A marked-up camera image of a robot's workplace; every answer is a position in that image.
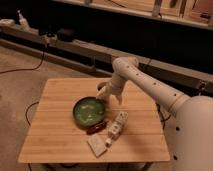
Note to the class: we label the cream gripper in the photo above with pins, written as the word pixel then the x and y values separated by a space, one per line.
pixel 107 90

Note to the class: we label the white power strip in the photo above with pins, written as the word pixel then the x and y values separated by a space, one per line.
pixel 116 127

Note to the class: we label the green ceramic bowl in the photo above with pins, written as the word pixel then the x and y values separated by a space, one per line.
pixel 89 111

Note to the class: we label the red chili pepper toy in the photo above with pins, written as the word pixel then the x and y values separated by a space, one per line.
pixel 96 128

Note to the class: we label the white cup with dark liquid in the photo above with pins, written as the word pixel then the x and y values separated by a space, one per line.
pixel 101 85

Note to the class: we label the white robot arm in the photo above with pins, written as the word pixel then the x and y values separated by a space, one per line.
pixel 193 135

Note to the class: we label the wooden table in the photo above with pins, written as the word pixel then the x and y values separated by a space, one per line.
pixel 54 137

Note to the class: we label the black box on ledge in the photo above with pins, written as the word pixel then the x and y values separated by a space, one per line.
pixel 67 35

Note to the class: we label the white spray bottle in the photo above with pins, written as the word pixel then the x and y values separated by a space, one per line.
pixel 23 21

